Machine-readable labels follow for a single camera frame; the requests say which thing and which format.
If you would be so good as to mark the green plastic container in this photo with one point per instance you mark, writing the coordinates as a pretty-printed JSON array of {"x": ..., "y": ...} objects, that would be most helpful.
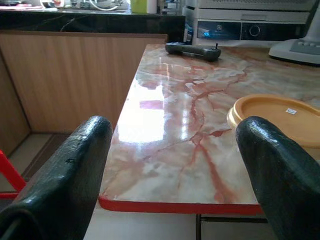
[{"x": 138, "y": 6}]

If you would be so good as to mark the marble pattern table red edge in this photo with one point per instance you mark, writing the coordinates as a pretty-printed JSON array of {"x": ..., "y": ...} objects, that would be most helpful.
[{"x": 175, "y": 150}]

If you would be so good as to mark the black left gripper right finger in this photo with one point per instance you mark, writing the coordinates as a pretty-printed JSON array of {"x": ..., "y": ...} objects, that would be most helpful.
[{"x": 282, "y": 180}]

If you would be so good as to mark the white microwave black display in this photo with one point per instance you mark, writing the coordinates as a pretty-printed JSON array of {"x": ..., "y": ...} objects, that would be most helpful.
[{"x": 250, "y": 31}]

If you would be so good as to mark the orange lidded plastic container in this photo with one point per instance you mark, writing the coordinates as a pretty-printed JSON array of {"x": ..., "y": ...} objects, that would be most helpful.
[{"x": 270, "y": 110}]

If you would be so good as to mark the black marble counter top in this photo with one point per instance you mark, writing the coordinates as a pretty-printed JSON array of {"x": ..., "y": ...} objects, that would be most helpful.
[{"x": 100, "y": 22}]

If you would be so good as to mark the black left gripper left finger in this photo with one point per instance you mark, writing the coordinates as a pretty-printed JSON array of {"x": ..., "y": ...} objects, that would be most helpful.
[{"x": 62, "y": 180}]

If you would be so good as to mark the white fan base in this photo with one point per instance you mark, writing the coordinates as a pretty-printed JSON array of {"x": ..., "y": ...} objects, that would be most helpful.
[{"x": 287, "y": 51}]

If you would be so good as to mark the white bottle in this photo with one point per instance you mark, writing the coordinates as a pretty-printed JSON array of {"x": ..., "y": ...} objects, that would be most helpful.
[{"x": 151, "y": 6}]

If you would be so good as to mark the wooden counter panel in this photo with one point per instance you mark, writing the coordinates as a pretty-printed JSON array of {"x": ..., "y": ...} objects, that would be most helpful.
[{"x": 75, "y": 80}]

